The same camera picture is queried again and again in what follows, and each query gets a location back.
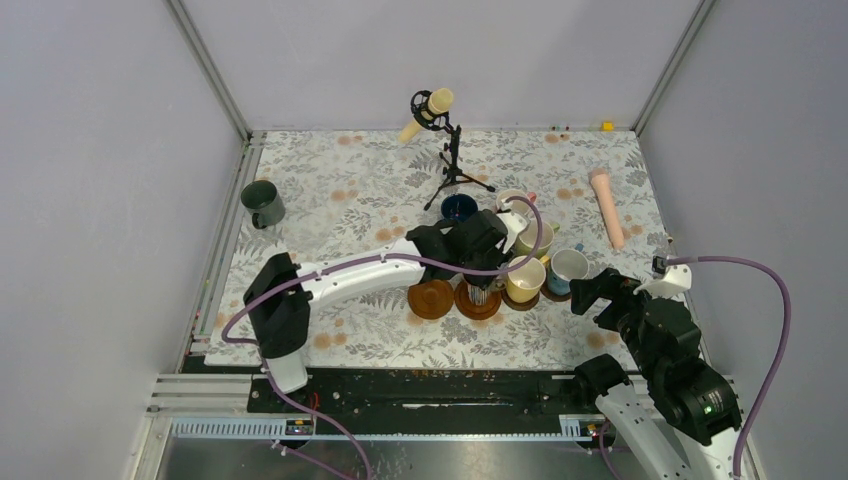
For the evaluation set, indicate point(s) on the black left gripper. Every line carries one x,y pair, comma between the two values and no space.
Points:
498,258

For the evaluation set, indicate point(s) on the dark brown coaster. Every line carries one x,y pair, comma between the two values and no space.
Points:
520,306
553,297

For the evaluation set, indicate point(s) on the black mug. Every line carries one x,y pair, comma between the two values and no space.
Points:
481,298

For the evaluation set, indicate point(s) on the dark blue mug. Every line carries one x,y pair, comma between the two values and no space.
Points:
458,207

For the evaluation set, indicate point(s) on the yellow mug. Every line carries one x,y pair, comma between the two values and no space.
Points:
524,283

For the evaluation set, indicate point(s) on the pink cylindrical roller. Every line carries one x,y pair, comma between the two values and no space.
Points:
600,182

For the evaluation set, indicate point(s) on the dark green mug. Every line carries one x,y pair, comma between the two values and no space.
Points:
264,204

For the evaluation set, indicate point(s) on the blue patterned mug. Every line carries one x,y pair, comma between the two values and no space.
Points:
566,265

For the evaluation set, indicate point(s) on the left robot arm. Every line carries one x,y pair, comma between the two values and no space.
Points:
285,295

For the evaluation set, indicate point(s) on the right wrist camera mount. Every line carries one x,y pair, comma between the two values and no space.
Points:
669,279

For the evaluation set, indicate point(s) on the brown wooden coaster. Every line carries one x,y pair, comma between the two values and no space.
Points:
431,300

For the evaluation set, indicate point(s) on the brown wooden knob lid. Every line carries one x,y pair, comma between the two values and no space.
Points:
465,308

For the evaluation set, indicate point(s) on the floral table mat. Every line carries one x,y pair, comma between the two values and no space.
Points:
353,191

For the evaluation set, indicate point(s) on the black microphone tripod stand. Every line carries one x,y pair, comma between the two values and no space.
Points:
454,175

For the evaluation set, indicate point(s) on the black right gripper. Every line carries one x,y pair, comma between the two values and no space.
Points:
610,283

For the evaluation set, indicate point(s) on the cream microphone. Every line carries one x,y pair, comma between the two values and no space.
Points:
430,111

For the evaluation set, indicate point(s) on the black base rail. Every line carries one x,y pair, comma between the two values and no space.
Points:
430,402

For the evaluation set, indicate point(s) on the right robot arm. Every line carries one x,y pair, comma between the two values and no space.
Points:
664,342

